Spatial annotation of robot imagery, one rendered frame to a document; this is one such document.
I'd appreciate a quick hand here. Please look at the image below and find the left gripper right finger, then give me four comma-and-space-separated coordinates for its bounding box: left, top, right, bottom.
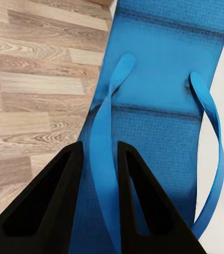
118, 141, 207, 254

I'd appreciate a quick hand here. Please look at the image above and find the sandal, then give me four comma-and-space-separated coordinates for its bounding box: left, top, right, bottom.
68, 0, 224, 254

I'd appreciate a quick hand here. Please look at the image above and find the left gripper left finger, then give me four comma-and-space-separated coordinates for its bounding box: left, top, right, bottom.
0, 141, 84, 254

